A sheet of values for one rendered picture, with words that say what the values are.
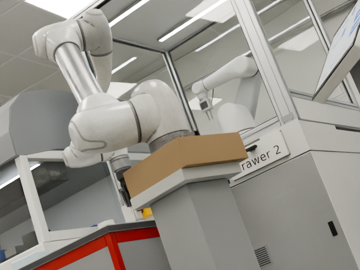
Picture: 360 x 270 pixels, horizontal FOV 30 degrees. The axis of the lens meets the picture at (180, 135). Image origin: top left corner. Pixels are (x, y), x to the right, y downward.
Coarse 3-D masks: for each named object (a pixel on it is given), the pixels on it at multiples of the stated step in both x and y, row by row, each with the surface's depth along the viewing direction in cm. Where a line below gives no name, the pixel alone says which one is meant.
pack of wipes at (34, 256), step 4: (36, 252) 284; (40, 252) 286; (44, 252) 288; (48, 252) 290; (28, 256) 285; (32, 256) 284; (36, 256) 283; (40, 256) 285; (16, 260) 288; (20, 260) 287; (24, 260) 286; (28, 260) 285; (32, 260) 284; (12, 264) 289; (16, 264) 288; (20, 264) 287; (24, 264) 286; (16, 268) 288
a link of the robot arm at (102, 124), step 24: (72, 24) 271; (48, 48) 265; (72, 48) 260; (72, 72) 249; (96, 96) 231; (72, 120) 226; (96, 120) 222; (120, 120) 224; (96, 144) 223; (120, 144) 226
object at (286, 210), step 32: (320, 160) 281; (352, 160) 315; (256, 192) 290; (288, 192) 281; (320, 192) 274; (352, 192) 296; (256, 224) 289; (288, 224) 281; (320, 224) 273; (352, 224) 278; (256, 256) 288; (288, 256) 280; (320, 256) 272; (352, 256) 265
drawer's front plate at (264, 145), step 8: (272, 136) 285; (280, 136) 283; (256, 144) 289; (264, 144) 287; (272, 144) 284; (280, 144) 282; (248, 152) 291; (256, 152) 289; (264, 152) 286; (272, 152) 284; (288, 152) 281; (248, 160) 291; (272, 160) 284; (248, 168) 290; (256, 168) 288; (240, 176) 292
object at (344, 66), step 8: (352, 8) 252; (336, 32) 272; (352, 48) 221; (344, 56) 228; (352, 56) 226; (336, 64) 238; (344, 64) 233; (352, 64) 231; (336, 72) 240; (344, 72) 238; (328, 80) 248; (336, 80) 245; (320, 88) 256; (328, 88) 254; (320, 96) 262; (328, 96) 260
